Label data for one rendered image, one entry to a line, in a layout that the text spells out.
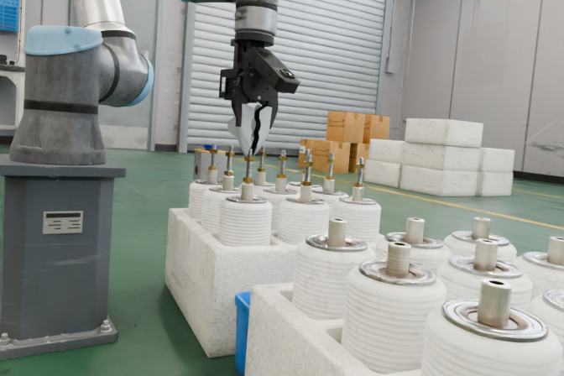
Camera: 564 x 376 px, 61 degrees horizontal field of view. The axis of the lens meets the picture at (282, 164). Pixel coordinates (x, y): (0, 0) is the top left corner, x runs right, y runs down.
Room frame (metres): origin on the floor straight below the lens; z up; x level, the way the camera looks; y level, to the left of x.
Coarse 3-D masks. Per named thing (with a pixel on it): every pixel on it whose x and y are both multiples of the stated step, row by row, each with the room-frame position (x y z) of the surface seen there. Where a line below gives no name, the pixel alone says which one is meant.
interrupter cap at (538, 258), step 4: (528, 252) 0.60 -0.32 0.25; (532, 252) 0.60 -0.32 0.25; (536, 252) 0.60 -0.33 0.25; (524, 256) 0.57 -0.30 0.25; (528, 256) 0.58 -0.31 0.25; (532, 256) 0.58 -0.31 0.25; (536, 256) 0.58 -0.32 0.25; (540, 256) 0.59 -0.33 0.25; (544, 256) 0.59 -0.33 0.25; (528, 260) 0.56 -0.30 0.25; (532, 260) 0.55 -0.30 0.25; (536, 260) 0.56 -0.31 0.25; (540, 260) 0.57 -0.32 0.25; (544, 260) 0.58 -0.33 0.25; (536, 264) 0.55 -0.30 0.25; (540, 264) 0.54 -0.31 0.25; (544, 264) 0.54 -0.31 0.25; (548, 264) 0.54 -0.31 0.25; (552, 264) 0.54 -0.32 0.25; (548, 268) 0.54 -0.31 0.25; (552, 268) 0.54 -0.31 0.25; (556, 268) 0.53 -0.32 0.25; (560, 268) 0.53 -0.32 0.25
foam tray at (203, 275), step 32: (192, 224) 0.95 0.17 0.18; (192, 256) 0.89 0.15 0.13; (224, 256) 0.77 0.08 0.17; (256, 256) 0.79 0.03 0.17; (288, 256) 0.82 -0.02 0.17; (192, 288) 0.88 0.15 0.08; (224, 288) 0.77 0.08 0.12; (192, 320) 0.86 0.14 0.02; (224, 320) 0.77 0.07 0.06; (224, 352) 0.77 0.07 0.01
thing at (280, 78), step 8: (256, 48) 0.85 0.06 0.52; (248, 56) 0.85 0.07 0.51; (256, 56) 0.83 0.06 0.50; (264, 56) 0.83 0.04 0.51; (272, 56) 0.85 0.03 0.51; (256, 64) 0.83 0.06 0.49; (264, 64) 0.81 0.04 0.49; (272, 64) 0.82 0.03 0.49; (280, 64) 0.84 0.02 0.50; (264, 72) 0.81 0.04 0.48; (272, 72) 0.80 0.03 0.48; (280, 72) 0.80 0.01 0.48; (288, 72) 0.80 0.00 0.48; (272, 80) 0.80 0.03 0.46; (280, 80) 0.78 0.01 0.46; (288, 80) 0.79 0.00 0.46; (296, 80) 0.80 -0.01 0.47; (280, 88) 0.79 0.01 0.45; (288, 88) 0.80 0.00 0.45; (296, 88) 0.81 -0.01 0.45
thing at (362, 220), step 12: (336, 204) 0.95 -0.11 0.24; (348, 204) 0.93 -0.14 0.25; (336, 216) 0.94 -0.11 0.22; (348, 216) 0.92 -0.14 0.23; (360, 216) 0.91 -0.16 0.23; (372, 216) 0.92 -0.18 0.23; (348, 228) 0.92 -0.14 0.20; (360, 228) 0.91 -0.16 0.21; (372, 228) 0.92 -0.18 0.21; (372, 240) 0.92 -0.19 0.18
